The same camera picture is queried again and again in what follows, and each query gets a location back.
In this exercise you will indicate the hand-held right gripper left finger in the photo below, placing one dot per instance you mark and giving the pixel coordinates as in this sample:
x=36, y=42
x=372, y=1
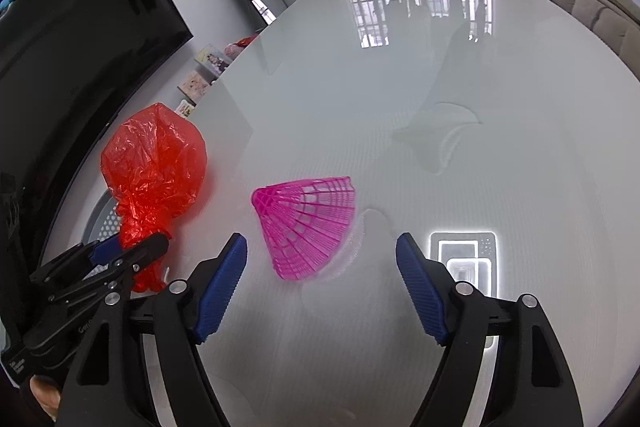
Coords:
x=222, y=287

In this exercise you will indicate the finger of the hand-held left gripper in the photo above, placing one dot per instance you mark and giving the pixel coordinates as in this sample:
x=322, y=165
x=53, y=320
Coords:
x=105, y=249
x=145, y=254

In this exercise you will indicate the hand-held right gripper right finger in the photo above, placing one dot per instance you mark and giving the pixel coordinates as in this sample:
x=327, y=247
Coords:
x=420, y=287

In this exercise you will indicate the grey perforated basket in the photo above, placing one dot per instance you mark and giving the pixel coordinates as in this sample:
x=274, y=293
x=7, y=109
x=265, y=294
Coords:
x=107, y=219

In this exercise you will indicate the red plastic bag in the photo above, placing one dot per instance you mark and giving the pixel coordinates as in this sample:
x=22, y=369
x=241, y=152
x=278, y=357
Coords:
x=150, y=157

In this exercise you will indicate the pink plastic shuttlecock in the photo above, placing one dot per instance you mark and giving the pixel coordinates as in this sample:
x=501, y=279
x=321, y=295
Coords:
x=300, y=227

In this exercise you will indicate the person's left hand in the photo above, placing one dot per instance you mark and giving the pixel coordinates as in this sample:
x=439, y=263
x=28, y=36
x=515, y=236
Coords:
x=47, y=397

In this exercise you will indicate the small picture card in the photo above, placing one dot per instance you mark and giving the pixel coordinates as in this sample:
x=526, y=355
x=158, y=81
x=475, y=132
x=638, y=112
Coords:
x=212, y=59
x=185, y=109
x=195, y=84

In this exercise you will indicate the black television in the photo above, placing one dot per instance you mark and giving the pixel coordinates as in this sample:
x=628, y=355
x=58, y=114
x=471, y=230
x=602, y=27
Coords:
x=75, y=32

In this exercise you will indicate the pink plush item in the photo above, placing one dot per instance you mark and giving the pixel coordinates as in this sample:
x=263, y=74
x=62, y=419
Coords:
x=232, y=52

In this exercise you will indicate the red cloth item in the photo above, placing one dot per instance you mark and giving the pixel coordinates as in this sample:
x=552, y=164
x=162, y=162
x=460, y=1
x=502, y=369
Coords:
x=246, y=42

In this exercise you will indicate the beige sofa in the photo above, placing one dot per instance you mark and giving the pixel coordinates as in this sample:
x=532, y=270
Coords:
x=595, y=2

